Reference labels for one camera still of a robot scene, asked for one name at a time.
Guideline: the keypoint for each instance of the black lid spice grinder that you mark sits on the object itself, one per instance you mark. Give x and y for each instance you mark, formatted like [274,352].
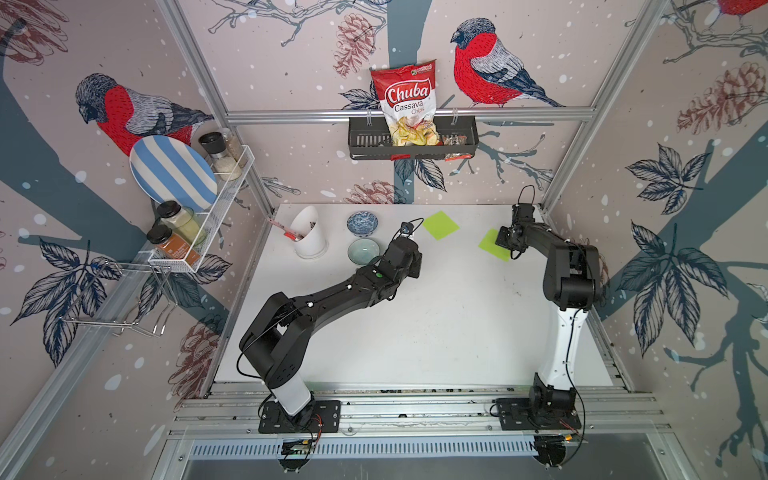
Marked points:
[223,162]

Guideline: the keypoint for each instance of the orange sauce jar black lid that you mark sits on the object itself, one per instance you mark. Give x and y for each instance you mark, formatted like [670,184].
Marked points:
[172,245]

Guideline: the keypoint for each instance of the red Chuba cassava chips bag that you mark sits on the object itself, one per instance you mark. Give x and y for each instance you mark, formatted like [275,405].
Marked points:
[408,101]

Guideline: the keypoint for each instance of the pale green ceramic bowl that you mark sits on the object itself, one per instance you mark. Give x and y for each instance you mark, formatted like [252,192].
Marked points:
[362,251]

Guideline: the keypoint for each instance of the green sauce jar black lid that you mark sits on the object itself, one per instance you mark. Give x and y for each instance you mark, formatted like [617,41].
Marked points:
[182,221]

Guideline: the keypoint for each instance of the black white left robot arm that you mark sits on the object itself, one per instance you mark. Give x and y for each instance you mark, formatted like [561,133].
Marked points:
[276,342]

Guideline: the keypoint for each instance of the blue patterned small bowl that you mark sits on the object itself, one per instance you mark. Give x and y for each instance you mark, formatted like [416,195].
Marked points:
[362,224]

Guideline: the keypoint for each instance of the red pink utensil in cup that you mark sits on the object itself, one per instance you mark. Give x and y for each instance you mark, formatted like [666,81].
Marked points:
[292,235]

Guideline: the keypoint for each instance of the metal wire hook rack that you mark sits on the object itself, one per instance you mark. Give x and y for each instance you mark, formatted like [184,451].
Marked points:
[121,297]

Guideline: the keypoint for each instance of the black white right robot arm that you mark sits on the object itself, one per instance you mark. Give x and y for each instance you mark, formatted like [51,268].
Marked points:
[571,281]

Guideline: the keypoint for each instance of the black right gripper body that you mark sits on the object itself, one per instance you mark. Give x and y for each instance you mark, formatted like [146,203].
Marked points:
[502,240]

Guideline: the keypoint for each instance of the brown spice glass jar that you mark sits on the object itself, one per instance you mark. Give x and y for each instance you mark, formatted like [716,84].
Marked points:
[234,146]

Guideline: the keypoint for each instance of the blue white striped plate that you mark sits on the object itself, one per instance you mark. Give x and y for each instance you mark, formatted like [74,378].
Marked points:
[167,169]

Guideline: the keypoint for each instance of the white utensil holder cup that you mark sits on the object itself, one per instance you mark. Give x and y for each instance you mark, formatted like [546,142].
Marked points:
[311,240]

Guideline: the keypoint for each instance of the black wire wall basket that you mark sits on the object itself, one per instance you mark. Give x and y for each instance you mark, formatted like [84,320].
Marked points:
[369,139]

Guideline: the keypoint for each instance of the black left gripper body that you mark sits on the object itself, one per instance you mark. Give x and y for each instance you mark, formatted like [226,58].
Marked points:
[414,268]

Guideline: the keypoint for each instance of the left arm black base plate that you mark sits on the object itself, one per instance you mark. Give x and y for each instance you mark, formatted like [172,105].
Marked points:
[316,417]

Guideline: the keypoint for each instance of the white wire wall shelf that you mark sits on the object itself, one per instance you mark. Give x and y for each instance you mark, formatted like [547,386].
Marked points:
[212,219]

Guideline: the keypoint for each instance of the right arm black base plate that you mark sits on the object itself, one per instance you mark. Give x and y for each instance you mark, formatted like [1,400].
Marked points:
[518,414]

